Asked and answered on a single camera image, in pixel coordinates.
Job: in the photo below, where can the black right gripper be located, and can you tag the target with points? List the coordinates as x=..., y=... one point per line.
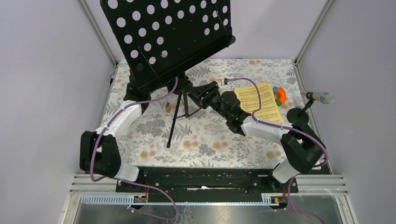
x=196, y=93

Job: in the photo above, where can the yellow sheet music page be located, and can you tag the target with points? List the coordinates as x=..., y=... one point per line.
x=249, y=101

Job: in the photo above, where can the black tripod music stand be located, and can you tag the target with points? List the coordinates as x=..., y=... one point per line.
x=162, y=39

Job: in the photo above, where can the black microphone stand base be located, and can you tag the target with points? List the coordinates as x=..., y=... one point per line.
x=299, y=117

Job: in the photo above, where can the silver grey microphone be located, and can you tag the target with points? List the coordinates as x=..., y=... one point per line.
x=322, y=97

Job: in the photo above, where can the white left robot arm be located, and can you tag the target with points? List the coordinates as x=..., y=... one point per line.
x=99, y=153

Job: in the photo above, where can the small wooden block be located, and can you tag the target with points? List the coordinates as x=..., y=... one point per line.
x=168, y=107

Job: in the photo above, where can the floral patterned table cloth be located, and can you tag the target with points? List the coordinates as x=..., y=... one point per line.
x=158, y=138

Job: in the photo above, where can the orange rainbow ring toy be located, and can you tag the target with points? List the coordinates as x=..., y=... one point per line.
x=280, y=95

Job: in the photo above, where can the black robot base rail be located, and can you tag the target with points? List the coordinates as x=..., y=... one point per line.
x=207, y=185

